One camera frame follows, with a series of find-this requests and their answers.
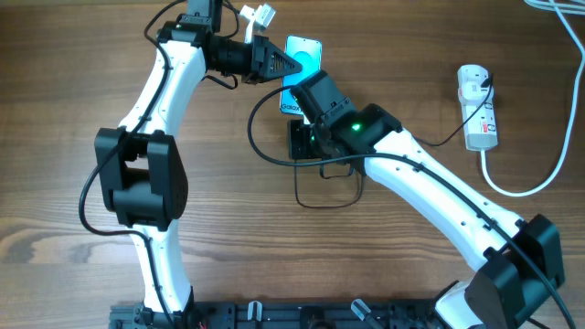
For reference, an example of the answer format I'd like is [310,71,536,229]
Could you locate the black USB charging cable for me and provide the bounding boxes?
[293,74,495,210]

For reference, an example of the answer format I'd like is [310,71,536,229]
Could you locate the blue screen Galaxy smartphone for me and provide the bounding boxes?
[279,35,324,116]

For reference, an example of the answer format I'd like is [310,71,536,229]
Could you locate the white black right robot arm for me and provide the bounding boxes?
[291,70,565,328]

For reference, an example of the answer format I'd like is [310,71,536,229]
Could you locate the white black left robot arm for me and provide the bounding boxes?
[87,1,302,328]

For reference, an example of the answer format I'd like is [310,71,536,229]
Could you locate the white USB charger plug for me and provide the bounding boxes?
[458,81,489,105]

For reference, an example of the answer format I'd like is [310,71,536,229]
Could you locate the white power strip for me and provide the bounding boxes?
[457,64,498,152]

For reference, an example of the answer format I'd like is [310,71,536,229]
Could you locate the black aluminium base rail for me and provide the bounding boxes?
[109,299,446,329]

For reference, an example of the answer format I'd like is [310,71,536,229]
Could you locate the white power strip cord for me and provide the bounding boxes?
[479,0,585,198]

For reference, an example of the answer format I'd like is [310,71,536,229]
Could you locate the white cables at corner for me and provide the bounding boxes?
[523,0,585,16]

